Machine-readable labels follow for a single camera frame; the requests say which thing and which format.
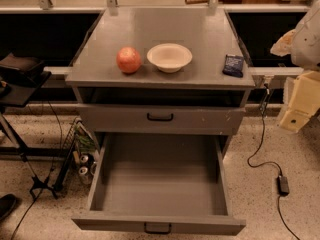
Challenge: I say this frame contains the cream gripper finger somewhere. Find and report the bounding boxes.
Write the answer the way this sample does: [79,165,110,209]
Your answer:
[278,71,320,133]
[270,30,295,57]

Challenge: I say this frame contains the blue rxbar blueberry packet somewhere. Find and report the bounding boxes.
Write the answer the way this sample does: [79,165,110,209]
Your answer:
[222,55,244,78]

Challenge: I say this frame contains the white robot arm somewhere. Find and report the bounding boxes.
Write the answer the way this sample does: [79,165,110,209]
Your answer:
[270,1,320,133]

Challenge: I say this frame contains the grey wooden drawer cabinet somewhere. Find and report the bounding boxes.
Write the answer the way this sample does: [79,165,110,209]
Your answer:
[66,7,254,148]

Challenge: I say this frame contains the open grey middle drawer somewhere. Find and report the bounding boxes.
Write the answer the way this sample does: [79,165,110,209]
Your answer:
[73,133,246,235]

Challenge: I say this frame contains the closed grey top drawer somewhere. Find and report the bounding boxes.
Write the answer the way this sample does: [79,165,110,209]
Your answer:
[78,104,245,135]

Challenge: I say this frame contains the black power adapter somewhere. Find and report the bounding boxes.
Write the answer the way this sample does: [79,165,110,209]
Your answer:
[277,175,290,196]

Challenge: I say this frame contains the white paper bowl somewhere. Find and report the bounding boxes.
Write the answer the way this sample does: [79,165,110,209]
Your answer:
[147,43,193,73]

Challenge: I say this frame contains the red apple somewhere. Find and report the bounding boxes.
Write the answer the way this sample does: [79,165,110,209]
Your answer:
[116,47,142,74]

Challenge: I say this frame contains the black tripod stand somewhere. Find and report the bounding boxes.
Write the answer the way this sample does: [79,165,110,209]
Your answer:
[0,71,57,200]

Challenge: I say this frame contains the black bag on stand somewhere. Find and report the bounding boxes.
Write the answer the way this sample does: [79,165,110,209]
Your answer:
[0,53,44,86]

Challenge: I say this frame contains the black shoe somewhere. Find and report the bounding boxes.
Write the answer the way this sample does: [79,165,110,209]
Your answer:
[0,194,17,220]

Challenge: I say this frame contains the black power cable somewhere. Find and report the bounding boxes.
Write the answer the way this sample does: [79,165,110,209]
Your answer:
[246,83,301,240]

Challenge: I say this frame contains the wooden hammer handle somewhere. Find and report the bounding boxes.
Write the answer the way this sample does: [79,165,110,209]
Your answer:
[184,0,224,5]

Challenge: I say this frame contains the wire basket with cans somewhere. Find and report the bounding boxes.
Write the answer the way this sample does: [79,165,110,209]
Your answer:
[53,117,99,191]

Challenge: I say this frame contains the metal rail frame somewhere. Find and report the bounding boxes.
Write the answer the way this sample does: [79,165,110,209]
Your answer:
[0,0,320,17]

